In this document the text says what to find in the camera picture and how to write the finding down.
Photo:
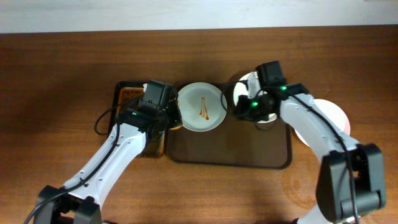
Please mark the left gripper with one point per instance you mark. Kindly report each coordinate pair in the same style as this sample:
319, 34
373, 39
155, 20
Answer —
173, 115

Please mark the green and yellow sponge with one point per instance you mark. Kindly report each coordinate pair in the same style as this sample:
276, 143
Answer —
179, 123

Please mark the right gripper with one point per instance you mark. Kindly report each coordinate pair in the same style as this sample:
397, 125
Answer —
244, 107

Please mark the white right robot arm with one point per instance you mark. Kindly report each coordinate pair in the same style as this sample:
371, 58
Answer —
351, 181

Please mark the small black water tray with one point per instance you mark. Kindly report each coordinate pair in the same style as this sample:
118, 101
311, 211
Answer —
127, 90

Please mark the large brown serving tray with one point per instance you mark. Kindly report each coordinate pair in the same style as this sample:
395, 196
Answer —
233, 143

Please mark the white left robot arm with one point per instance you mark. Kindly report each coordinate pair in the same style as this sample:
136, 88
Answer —
138, 121

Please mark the pale blue plate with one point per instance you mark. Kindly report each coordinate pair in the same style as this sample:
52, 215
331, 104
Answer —
202, 106

